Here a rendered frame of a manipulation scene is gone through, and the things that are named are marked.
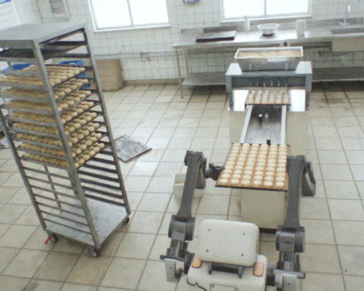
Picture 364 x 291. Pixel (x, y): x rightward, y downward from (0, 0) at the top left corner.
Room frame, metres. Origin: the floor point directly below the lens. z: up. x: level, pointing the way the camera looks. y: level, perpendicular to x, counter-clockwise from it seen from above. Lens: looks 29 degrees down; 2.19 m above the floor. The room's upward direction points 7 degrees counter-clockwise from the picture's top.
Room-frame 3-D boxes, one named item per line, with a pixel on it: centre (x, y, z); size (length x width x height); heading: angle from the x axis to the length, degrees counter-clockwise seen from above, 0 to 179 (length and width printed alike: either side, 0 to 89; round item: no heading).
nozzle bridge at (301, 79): (3.05, -0.82, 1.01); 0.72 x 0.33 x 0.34; 72
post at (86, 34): (2.59, 0.58, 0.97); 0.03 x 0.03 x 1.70; 60
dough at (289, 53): (3.04, -0.83, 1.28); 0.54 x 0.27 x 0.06; 72
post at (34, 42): (2.21, 0.81, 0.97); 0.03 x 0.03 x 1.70; 60
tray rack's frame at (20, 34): (2.56, 0.96, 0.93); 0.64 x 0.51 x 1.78; 60
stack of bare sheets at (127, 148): (4.08, 0.76, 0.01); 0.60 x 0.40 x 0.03; 38
